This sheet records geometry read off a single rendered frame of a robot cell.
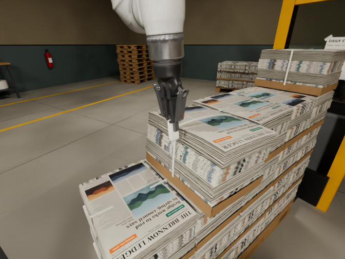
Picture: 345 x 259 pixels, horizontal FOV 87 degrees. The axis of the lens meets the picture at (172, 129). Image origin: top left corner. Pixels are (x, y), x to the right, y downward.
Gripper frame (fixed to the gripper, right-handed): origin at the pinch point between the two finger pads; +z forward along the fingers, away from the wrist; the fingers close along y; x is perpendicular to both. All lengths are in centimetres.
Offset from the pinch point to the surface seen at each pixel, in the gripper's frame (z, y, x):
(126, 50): 14, 589, -288
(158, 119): 1.3, 12.1, -3.2
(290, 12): -33, 28, -148
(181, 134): 2.6, -0.8, -2.5
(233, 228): 56, -12, -20
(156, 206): 24.3, -1.2, 10.8
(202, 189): 14.9, -12.7, 1.4
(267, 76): 3, 14, -91
